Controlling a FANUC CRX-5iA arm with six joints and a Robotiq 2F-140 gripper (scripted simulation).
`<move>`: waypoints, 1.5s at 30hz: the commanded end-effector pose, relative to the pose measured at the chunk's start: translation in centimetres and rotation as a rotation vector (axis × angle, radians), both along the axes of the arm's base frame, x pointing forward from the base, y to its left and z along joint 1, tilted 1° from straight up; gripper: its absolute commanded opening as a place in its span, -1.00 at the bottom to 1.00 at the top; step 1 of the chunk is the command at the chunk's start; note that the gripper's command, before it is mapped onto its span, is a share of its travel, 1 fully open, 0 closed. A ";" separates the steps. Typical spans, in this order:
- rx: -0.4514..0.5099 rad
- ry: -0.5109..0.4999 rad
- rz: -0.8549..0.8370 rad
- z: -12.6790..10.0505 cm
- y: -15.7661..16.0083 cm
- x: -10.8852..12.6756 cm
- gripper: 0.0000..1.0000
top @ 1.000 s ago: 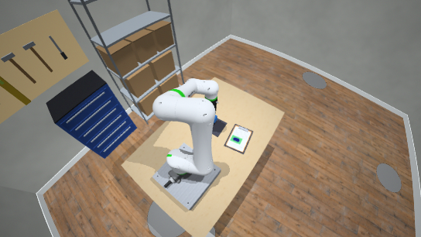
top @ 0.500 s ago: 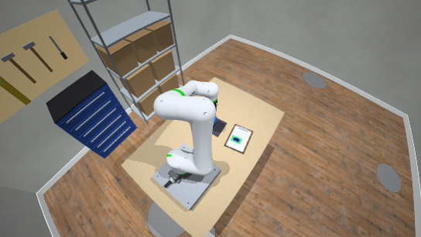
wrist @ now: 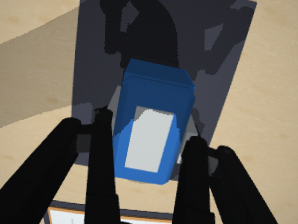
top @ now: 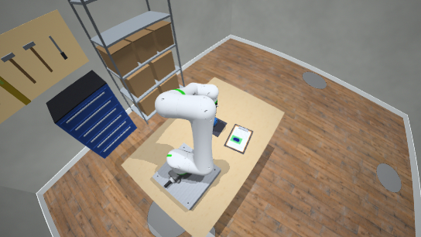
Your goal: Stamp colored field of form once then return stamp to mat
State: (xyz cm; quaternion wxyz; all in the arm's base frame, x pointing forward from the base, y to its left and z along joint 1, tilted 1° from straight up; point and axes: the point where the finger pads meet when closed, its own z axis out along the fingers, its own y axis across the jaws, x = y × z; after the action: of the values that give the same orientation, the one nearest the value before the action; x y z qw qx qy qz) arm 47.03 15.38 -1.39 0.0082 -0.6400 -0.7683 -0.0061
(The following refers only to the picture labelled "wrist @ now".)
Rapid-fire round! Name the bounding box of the blue self-inking stamp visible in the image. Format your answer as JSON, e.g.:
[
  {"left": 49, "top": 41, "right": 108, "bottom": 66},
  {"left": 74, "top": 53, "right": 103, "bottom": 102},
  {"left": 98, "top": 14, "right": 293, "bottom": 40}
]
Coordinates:
[{"left": 113, "top": 54, "right": 196, "bottom": 185}]

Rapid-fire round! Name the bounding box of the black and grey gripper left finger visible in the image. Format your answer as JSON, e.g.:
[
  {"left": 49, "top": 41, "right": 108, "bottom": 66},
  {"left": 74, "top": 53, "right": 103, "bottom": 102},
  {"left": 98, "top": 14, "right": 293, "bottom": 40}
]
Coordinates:
[{"left": 0, "top": 86, "right": 121, "bottom": 224}]

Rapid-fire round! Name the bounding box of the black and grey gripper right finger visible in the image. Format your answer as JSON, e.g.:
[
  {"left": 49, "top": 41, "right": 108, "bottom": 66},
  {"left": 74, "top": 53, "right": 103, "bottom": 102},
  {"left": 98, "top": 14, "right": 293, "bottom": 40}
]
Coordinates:
[{"left": 172, "top": 115, "right": 278, "bottom": 224}]

